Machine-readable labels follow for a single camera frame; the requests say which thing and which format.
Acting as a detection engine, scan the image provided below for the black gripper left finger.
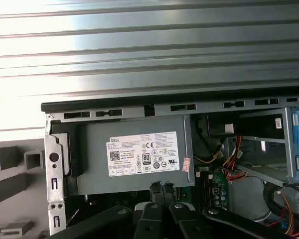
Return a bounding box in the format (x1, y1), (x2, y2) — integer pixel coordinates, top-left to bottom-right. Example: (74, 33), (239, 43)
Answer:
(46, 181), (165, 239)

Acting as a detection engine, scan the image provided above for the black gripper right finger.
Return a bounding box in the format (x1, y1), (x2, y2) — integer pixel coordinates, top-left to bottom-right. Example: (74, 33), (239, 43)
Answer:
(163, 181), (294, 239)

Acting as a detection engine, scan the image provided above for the red yellow power wire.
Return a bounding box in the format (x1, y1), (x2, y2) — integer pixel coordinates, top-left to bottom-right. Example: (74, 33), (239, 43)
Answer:
(276, 191), (299, 239)

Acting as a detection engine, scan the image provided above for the green motherboard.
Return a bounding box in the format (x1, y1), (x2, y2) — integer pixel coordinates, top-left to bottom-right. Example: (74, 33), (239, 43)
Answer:
(175, 168), (229, 209)

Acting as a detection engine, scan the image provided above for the grey power supply unit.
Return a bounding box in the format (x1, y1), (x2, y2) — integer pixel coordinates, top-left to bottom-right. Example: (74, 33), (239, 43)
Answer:
(66, 116), (196, 196)

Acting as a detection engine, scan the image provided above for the black open PC case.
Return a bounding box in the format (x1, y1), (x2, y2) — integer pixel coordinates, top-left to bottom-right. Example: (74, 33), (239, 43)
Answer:
(40, 95), (299, 239)

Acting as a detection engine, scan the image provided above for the grey parts rack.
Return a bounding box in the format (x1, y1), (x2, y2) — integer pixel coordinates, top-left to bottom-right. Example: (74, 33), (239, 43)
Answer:
(0, 138), (50, 239)

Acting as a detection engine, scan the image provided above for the yellow black wire bundle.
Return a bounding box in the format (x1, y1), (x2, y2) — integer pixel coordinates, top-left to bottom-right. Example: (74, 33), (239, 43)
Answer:
(193, 143), (225, 165)

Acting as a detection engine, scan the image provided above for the red orange wire bundle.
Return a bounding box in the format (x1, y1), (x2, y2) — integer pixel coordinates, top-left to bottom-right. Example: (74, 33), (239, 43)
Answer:
(221, 135), (251, 182)

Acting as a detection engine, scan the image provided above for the thick black cable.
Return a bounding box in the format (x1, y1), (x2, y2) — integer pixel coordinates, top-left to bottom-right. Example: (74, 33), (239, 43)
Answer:
(262, 182), (299, 224)

